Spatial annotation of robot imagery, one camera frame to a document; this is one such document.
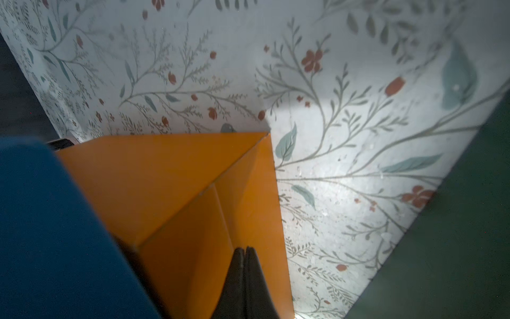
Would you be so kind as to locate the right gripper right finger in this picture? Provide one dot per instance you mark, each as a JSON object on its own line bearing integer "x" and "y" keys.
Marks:
{"x": 257, "y": 300}

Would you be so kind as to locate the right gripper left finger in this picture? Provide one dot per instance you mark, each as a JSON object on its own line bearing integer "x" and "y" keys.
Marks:
{"x": 231, "y": 300}

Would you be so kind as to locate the orange shoebox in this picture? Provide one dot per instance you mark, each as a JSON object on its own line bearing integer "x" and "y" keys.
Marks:
{"x": 180, "y": 205}

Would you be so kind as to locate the blue shoebox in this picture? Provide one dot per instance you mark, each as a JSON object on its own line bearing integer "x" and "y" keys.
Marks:
{"x": 57, "y": 259}

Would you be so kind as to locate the green shoebox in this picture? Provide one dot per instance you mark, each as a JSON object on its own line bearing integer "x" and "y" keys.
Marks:
{"x": 454, "y": 260}

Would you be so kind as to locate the floral table mat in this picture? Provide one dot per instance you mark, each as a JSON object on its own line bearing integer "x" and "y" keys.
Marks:
{"x": 369, "y": 103}

